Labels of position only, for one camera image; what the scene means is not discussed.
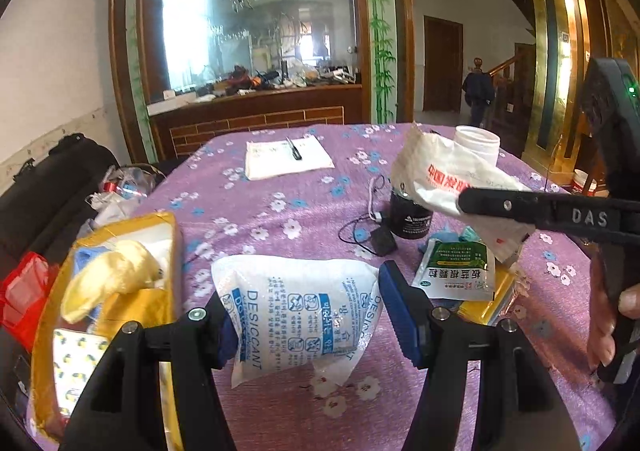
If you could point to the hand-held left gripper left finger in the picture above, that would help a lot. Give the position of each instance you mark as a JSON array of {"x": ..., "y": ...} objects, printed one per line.
[{"x": 227, "y": 341}]

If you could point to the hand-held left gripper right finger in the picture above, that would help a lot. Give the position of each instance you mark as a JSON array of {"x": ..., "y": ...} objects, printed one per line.
[{"x": 400, "y": 316}]

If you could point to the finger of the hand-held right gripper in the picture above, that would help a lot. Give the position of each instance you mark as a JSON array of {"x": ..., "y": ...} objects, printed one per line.
[{"x": 525, "y": 208}]

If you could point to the green white medicine sachet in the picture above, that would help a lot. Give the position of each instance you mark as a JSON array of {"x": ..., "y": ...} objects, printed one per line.
[{"x": 455, "y": 271}]

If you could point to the white desiccant bag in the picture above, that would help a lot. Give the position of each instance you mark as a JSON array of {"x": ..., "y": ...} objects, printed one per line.
[{"x": 300, "y": 306}]

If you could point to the white plastic bag red print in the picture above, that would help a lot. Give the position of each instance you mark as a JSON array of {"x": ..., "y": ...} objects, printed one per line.
[{"x": 440, "y": 171}]

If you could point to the yellow storage basket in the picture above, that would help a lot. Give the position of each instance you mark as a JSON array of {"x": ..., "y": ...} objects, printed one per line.
[{"x": 135, "y": 303}]

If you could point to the white fluffy cloth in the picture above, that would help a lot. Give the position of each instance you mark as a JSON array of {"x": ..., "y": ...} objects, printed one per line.
[{"x": 167, "y": 251}]

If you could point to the yellow cloth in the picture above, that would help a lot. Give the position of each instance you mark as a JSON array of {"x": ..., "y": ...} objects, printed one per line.
[{"x": 110, "y": 276}]

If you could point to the person's right hand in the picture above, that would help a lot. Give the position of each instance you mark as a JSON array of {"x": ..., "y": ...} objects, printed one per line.
[{"x": 600, "y": 331}]

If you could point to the white bucket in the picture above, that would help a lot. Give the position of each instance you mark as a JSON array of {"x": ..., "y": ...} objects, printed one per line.
[{"x": 582, "y": 181}]

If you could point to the black power adapter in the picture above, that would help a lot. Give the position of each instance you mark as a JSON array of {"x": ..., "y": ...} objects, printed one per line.
[{"x": 382, "y": 241}]

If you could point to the white plastic jar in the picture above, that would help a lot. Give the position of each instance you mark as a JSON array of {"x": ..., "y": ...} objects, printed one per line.
[{"x": 477, "y": 143}]

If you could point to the yellow packet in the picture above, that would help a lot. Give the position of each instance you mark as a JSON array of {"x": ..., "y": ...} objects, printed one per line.
[{"x": 487, "y": 308}]

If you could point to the black can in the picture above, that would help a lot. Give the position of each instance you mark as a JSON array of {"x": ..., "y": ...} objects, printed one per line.
[{"x": 410, "y": 221}]

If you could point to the golden wooden partition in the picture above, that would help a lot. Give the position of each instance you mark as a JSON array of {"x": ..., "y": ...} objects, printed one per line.
[{"x": 550, "y": 56}]

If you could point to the wooden stair railing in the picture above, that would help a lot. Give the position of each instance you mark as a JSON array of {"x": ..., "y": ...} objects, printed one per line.
[{"x": 505, "y": 66}]

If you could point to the purple floral tablecloth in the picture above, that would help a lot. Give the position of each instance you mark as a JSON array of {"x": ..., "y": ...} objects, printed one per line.
[{"x": 300, "y": 211}]

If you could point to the patterned tissue pack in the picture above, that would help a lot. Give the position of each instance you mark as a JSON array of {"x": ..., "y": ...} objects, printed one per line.
[{"x": 75, "y": 366}]

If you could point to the blue cloth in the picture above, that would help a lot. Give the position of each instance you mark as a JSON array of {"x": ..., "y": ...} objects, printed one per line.
[{"x": 85, "y": 258}]

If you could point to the brown wooden door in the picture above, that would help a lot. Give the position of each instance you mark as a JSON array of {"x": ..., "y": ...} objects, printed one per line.
[{"x": 442, "y": 61}]

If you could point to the white paper sheet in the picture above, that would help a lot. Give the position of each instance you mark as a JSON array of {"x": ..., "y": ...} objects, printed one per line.
[{"x": 280, "y": 163}]

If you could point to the clear plastic bag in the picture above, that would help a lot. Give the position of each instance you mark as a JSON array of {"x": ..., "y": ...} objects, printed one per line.
[{"x": 125, "y": 186}]

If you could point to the black pen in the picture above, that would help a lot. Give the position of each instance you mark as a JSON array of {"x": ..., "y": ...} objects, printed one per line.
[{"x": 294, "y": 149}]

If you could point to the wooden counter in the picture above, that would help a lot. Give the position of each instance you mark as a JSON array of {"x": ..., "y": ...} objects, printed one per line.
[{"x": 250, "y": 113}]

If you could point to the black leather sofa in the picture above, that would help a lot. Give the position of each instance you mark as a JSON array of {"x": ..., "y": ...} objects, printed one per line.
[{"x": 45, "y": 201}]

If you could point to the wood framed glass partition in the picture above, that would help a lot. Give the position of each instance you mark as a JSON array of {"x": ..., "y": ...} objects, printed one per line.
[{"x": 225, "y": 31}]

